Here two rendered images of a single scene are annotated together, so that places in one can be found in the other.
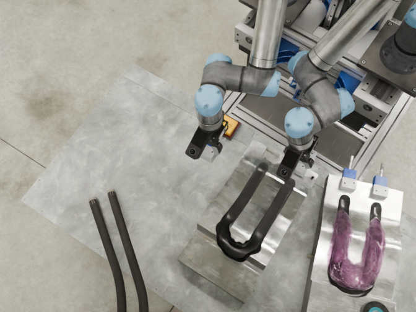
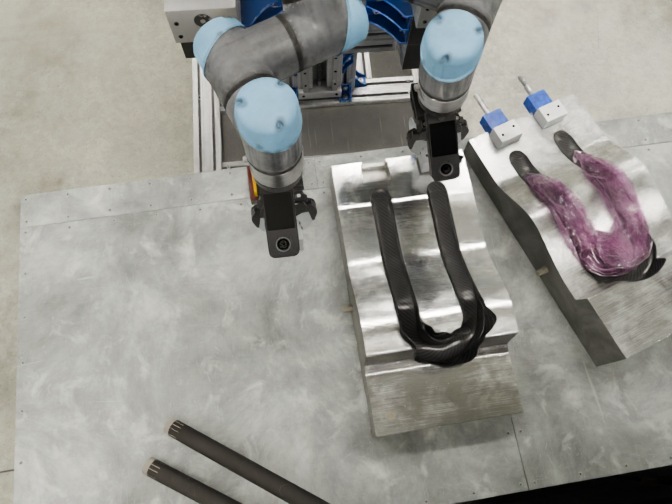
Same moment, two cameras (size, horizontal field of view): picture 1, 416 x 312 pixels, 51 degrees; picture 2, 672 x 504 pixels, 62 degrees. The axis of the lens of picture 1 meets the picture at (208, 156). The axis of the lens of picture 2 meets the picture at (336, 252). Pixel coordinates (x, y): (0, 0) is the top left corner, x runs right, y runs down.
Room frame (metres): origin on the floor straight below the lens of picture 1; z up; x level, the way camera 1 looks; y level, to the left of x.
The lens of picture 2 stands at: (0.27, 0.20, 1.84)
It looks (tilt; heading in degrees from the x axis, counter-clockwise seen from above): 71 degrees down; 309
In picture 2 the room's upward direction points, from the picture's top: 4 degrees clockwise
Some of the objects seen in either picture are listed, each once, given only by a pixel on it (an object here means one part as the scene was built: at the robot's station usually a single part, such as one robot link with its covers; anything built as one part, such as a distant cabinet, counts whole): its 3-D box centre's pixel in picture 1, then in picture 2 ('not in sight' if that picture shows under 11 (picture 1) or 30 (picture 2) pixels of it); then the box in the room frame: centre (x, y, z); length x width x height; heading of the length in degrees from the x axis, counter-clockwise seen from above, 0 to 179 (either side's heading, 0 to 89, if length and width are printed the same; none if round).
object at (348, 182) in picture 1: (349, 173); (491, 119); (0.45, -0.49, 0.86); 0.13 x 0.05 x 0.05; 159
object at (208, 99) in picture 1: (208, 104); (269, 125); (0.57, -0.02, 1.25); 0.09 x 0.08 x 0.11; 163
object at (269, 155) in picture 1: (270, 156); (374, 175); (0.53, -0.22, 0.87); 0.05 x 0.05 x 0.04; 52
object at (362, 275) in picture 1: (356, 248); (597, 208); (0.18, -0.45, 0.90); 0.26 x 0.18 x 0.08; 159
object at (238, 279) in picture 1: (249, 216); (421, 283); (0.33, -0.12, 0.87); 0.50 x 0.26 x 0.14; 142
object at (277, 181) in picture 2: (208, 117); (273, 158); (0.57, -0.01, 1.17); 0.08 x 0.08 x 0.05
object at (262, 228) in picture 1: (255, 210); (430, 266); (0.33, -0.14, 0.92); 0.35 x 0.16 x 0.09; 142
